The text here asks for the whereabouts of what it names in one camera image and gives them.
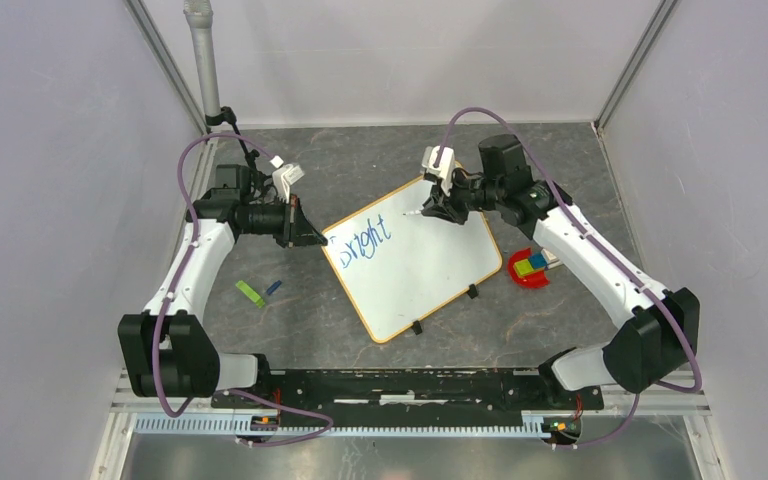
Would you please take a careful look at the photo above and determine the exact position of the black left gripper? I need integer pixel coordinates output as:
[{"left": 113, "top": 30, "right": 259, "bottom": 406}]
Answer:
[{"left": 242, "top": 193, "right": 327, "bottom": 249}]

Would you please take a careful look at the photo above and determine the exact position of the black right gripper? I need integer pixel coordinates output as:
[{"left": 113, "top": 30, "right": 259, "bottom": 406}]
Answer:
[{"left": 422, "top": 166, "right": 504, "bottom": 226}]

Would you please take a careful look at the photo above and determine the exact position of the yellow framed whiteboard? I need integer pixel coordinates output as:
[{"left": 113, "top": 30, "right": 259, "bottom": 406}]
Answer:
[{"left": 323, "top": 178, "right": 503, "bottom": 343}]

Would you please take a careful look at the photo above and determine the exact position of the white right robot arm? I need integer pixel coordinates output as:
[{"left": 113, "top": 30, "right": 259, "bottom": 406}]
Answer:
[{"left": 420, "top": 134, "right": 700, "bottom": 408}]

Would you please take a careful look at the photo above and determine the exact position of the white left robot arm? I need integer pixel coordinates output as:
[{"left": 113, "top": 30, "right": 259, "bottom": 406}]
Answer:
[{"left": 117, "top": 163, "right": 327, "bottom": 408}]

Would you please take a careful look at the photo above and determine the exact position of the blue marker cap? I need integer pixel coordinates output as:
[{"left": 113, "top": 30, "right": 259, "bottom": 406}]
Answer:
[{"left": 266, "top": 280, "right": 282, "bottom": 296}]

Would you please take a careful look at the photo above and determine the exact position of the green owl eraser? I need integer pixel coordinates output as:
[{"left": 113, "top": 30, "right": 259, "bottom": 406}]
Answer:
[{"left": 235, "top": 280, "right": 266, "bottom": 308}]

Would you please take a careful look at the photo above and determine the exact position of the red bowl with green block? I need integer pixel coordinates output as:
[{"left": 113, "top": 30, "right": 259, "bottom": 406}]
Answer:
[{"left": 506, "top": 248, "right": 550, "bottom": 289}]

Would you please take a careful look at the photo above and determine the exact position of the colourful toy block stack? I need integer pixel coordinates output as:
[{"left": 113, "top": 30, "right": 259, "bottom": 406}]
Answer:
[{"left": 541, "top": 249, "right": 562, "bottom": 270}]

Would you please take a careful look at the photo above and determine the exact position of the grey vertical pole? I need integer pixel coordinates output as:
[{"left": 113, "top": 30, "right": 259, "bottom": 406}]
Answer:
[{"left": 183, "top": 0, "right": 223, "bottom": 127}]

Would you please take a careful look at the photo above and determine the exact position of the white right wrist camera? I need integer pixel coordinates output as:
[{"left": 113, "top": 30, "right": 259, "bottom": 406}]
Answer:
[{"left": 421, "top": 146, "right": 456, "bottom": 196}]

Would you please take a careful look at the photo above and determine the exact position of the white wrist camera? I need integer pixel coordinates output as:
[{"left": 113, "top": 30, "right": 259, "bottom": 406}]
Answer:
[
  {"left": 269, "top": 155, "right": 304, "bottom": 203},
  {"left": 421, "top": 146, "right": 456, "bottom": 196}
]

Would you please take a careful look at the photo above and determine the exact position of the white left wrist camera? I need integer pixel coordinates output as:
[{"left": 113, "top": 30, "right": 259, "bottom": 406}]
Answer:
[{"left": 269, "top": 155, "right": 304, "bottom": 203}]

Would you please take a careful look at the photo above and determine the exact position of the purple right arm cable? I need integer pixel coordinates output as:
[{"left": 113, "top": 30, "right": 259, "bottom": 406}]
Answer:
[{"left": 436, "top": 107, "right": 705, "bottom": 452}]

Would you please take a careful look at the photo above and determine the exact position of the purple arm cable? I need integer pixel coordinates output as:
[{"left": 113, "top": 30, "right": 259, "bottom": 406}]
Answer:
[
  {"left": 150, "top": 132, "right": 336, "bottom": 449},
  {"left": 436, "top": 107, "right": 705, "bottom": 452}
]

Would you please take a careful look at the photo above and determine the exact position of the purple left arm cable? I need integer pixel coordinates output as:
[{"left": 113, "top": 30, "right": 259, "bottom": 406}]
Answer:
[{"left": 150, "top": 132, "right": 336, "bottom": 449}]

